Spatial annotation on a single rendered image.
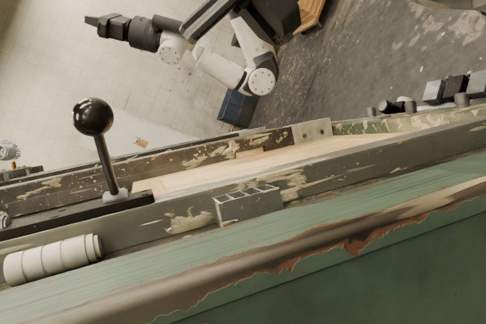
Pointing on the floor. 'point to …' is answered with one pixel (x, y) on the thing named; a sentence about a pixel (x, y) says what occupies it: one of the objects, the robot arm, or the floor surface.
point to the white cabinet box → (136, 134)
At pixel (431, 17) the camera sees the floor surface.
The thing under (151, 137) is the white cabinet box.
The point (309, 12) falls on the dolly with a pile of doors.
